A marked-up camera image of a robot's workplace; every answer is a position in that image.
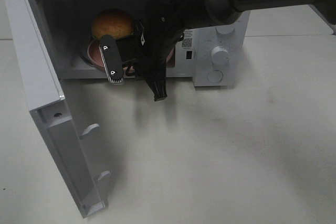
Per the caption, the toy burger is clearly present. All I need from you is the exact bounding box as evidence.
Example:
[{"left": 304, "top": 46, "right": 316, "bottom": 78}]
[{"left": 91, "top": 9, "right": 134, "bottom": 40}]

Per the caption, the white warning label sticker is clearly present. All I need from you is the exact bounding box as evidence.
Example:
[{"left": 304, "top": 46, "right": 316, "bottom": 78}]
[{"left": 181, "top": 29, "right": 194, "bottom": 49}]

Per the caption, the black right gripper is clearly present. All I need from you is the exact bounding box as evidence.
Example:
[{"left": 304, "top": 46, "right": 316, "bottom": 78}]
[{"left": 135, "top": 0, "right": 200, "bottom": 102}]

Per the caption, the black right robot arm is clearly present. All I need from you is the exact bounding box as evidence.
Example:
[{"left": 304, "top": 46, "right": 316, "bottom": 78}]
[{"left": 136, "top": 0, "right": 335, "bottom": 101}]

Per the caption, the round white door button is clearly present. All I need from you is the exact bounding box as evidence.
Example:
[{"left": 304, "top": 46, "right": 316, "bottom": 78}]
[{"left": 207, "top": 70, "right": 224, "bottom": 83}]

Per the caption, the white microwave knob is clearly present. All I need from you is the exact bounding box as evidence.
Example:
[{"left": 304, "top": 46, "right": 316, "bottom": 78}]
[
  {"left": 211, "top": 46, "right": 229, "bottom": 66},
  {"left": 215, "top": 24, "right": 235, "bottom": 35}
]

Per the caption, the white microwave door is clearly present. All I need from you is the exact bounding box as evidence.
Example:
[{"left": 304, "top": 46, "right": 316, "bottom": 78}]
[{"left": 5, "top": 0, "right": 107, "bottom": 218}]

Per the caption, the pink round plate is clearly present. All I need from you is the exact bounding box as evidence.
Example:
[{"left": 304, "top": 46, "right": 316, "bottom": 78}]
[{"left": 87, "top": 39, "right": 175, "bottom": 72}]

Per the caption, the white adjacent table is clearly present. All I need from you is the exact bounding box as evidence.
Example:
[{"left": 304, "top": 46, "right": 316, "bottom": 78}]
[{"left": 246, "top": 5, "right": 333, "bottom": 37}]

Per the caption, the white microwave oven body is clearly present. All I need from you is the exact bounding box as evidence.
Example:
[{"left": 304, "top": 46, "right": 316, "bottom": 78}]
[{"left": 36, "top": 0, "right": 249, "bottom": 87}]

